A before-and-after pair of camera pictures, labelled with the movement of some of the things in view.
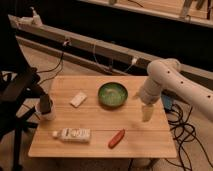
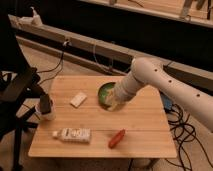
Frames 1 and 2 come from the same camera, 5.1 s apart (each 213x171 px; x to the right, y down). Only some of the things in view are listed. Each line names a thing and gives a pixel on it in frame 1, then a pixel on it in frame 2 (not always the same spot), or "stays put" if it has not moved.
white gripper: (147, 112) -> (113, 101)
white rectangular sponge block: (78, 99) stays put
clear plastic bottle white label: (73, 135) stays put
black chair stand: (19, 91) stays put
